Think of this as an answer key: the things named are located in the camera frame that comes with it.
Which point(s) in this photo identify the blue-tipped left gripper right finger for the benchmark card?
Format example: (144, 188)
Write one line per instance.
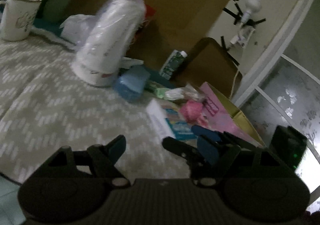
(219, 150)

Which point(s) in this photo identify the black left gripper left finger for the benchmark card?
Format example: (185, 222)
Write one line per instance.
(101, 161)

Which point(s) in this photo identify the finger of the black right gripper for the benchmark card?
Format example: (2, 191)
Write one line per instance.
(186, 151)

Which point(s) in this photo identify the blue white tissue pack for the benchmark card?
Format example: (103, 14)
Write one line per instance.
(168, 121)

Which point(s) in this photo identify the pink knitted soft toy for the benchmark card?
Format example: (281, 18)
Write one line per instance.
(192, 111)

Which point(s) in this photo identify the green cloth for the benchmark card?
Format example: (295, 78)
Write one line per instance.
(158, 90)

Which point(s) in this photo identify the blue plastic case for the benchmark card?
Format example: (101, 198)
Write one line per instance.
(130, 85)

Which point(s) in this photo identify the pink macaron tin box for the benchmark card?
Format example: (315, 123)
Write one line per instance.
(223, 115)

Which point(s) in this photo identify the cotton swab container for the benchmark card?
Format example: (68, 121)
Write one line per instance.
(184, 93)

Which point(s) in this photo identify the patterned tablecloth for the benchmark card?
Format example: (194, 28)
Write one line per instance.
(45, 106)

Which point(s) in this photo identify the brown tray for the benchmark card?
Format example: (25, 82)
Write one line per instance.
(208, 62)

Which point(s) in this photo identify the green drink carton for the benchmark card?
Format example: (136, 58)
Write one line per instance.
(172, 63)

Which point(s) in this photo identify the white kettle in plastic bag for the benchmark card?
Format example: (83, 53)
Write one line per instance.
(102, 40)

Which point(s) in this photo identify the white power strip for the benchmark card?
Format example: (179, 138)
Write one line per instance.
(243, 36)

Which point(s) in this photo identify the red snack bag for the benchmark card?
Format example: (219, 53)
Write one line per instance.
(148, 18)

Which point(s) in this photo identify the green cup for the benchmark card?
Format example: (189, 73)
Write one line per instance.
(54, 10)

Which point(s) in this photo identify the white enamel mug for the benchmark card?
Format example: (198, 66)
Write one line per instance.
(18, 18)

